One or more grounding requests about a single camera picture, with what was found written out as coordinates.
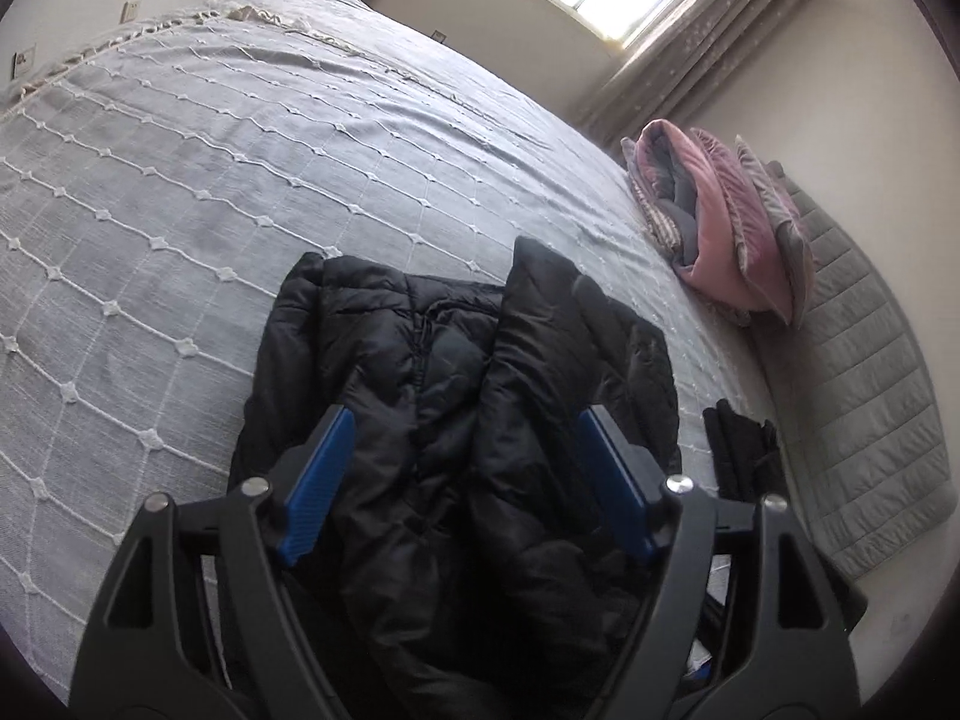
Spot grey bedspread with white grid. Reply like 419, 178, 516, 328
0, 0, 773, 691

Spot pink and grey folded quilt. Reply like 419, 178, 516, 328
621, 118, 796, 327

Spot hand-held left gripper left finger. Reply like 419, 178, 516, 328
71, 403, 357, 720

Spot black puffer jacket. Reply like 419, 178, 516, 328
229, 236, 721, 720

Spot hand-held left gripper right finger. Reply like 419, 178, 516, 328
577, 403, 863, 720

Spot grey quilted headboard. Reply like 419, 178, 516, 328
750, 165, 942, 578

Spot black folded garment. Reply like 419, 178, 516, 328
701, 399, 785, 500

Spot grey patterned curtain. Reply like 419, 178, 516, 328
574, 0, 815, 151

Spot pink and grey pillow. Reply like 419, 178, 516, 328
735, 135, 815, 316

